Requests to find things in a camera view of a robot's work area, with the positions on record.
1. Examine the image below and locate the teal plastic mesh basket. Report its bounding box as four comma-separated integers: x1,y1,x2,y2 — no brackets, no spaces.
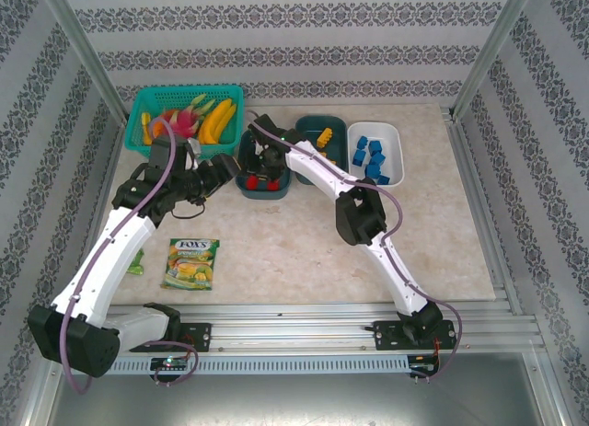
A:
124,84,245,159

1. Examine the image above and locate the green yellow candy bag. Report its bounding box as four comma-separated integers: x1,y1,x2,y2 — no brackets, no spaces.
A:
160,237,221,292

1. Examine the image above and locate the small circuit board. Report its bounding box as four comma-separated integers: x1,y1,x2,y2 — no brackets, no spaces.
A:
409,359,441,376
151,356,189,371

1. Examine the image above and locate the pink toy dragon fruit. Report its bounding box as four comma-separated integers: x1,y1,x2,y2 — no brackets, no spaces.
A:
160,94,217,144

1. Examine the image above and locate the dark teal plastic container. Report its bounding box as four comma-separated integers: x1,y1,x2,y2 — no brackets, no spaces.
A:
294,115,349,187
235,129,294,201

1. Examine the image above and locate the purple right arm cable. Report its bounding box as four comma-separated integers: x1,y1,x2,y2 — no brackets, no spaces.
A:
246,117,464,381

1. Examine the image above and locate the aluminium frame post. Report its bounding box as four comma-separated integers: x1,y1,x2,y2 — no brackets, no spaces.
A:
39,0,131,121
450,0,538,117

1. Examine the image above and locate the white plastic container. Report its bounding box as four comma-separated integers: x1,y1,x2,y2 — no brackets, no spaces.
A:
347,121,405,188

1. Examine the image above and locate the aluminium side rail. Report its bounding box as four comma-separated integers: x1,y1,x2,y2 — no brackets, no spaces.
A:
85,121,128,243
444,106,524,317

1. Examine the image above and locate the yellow toy banana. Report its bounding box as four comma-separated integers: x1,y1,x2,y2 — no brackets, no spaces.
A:
197,98,233,145
210,103,238,144

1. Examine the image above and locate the small yellow toy fruit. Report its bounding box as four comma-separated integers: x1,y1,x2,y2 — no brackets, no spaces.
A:
140,112,156,146

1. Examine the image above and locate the perforated grey cable duct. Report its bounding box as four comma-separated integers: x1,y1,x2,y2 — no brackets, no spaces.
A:
101,354,410,375

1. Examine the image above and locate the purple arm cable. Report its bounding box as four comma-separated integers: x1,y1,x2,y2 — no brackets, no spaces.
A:
246,117,464,381
59,117,199,395

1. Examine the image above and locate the aluminium mounting rail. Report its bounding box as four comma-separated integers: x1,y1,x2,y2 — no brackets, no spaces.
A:
110,301,544,353

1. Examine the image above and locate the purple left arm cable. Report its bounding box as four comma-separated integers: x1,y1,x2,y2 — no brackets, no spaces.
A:
59,117,199,395

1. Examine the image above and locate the thin black cable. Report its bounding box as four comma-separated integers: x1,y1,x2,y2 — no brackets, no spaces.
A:
167,198,209,221

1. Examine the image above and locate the small green candy wrapper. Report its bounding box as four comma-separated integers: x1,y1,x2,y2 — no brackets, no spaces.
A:
127,248,146,276

